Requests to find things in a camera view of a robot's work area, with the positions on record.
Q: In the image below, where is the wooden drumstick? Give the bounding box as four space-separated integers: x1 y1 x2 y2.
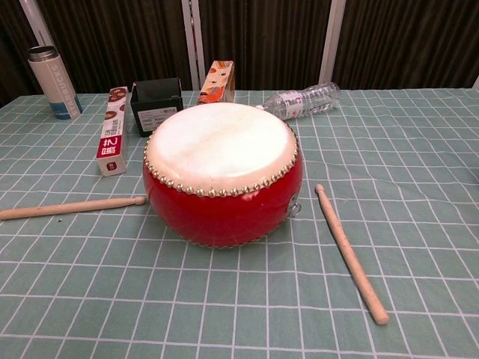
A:
0 195 147 221
314 183 390 325

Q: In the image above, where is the red drum with white skin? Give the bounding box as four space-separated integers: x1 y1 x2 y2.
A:
141 102 300 249

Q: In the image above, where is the green grid cutting mat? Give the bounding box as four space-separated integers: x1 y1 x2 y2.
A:
0 88 479 359

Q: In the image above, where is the orange patterned carton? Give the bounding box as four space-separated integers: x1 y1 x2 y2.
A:
197 60 237 107

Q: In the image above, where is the clear plastic water bottle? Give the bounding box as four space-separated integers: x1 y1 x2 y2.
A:
256 81 342 122

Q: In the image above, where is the black open cardboard box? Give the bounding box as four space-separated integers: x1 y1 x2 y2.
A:
129 77 184 139

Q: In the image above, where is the long white red wrap box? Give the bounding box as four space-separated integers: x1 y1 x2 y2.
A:
96 86 130 177

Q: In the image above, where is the dark brown curtain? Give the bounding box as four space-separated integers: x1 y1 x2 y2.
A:
0 0 479 108

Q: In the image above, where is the white Starbucks tumbler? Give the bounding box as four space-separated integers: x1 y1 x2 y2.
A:
27 45 84 120

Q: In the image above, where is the white frame post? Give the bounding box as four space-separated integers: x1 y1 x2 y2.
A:
181 0 201 91
319 0 347 90
17 0 58 49

